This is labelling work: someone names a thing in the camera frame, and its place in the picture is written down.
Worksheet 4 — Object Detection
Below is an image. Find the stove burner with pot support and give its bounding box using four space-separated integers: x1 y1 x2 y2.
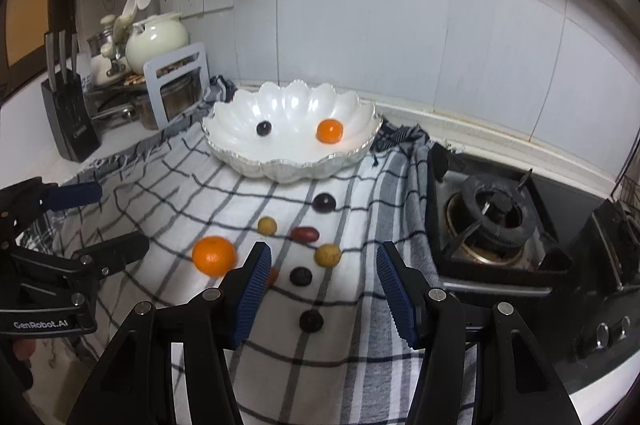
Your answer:
427 144 573 277
575 198 640 293

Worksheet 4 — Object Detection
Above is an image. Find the person's left hand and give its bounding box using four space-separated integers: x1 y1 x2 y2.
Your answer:
11 339 37 360

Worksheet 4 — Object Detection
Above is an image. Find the black gas stove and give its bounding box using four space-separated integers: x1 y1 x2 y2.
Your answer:
425 142 640 406

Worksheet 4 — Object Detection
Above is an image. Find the white scalloped bowl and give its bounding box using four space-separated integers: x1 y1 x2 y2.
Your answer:
201 79 384 183

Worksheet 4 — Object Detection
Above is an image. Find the orange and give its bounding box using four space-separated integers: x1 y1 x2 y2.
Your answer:
192 235 238 277
316 118 345 146

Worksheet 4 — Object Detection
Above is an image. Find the black knife block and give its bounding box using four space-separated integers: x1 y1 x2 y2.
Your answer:
41 65 101 163

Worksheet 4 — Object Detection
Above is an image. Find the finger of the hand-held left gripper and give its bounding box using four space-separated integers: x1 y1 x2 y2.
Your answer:
72 231 151 279
0 178 104 246

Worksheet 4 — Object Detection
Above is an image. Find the blue checked cloth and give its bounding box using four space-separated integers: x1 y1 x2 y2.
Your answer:
20 75 481 425

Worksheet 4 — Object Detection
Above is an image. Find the wire basket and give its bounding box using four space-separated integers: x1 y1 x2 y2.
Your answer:
611 144 640 212

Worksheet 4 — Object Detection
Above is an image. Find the cream ceramic teapot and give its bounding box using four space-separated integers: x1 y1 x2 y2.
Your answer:
125 12 190 75

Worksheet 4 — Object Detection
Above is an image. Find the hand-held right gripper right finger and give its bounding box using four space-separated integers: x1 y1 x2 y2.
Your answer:
375 241 583 425

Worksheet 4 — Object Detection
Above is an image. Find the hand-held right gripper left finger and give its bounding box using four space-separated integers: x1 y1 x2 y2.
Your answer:
65 241 273 425

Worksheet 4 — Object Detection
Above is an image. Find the white toaster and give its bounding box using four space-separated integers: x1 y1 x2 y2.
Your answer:
143 42 208 131

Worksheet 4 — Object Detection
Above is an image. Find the stainless steel pot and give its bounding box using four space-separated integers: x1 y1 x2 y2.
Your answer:
132 75 201 131

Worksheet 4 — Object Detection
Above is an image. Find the steel pan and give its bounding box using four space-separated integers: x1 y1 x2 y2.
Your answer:
91 99 140 129

